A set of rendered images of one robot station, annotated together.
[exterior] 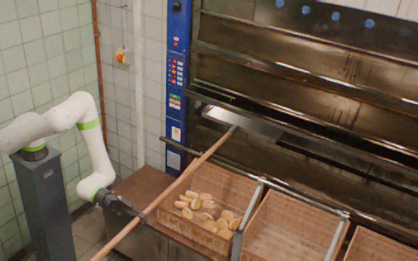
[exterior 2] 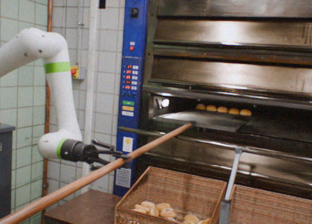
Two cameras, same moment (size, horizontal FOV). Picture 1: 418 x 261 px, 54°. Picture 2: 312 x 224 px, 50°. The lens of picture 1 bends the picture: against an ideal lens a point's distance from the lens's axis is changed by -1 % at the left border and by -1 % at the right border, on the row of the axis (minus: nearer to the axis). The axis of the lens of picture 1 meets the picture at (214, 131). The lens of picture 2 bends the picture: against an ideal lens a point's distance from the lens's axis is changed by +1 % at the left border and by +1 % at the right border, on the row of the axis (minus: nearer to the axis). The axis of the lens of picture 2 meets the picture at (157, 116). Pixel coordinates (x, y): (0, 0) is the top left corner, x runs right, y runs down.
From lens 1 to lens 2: 111 cm
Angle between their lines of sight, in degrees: 24
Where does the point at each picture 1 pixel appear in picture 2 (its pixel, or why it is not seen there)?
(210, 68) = (165, 68)
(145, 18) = (101, 32)
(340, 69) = (299, 38)
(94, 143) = (64, 90)
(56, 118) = (30, 33)
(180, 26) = (137, 30)
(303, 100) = (263, 78)
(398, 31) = not seen: outside the picture
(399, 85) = not seen: outside the picture
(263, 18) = (218, 8)
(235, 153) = (192, 152)
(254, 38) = (209, 28)
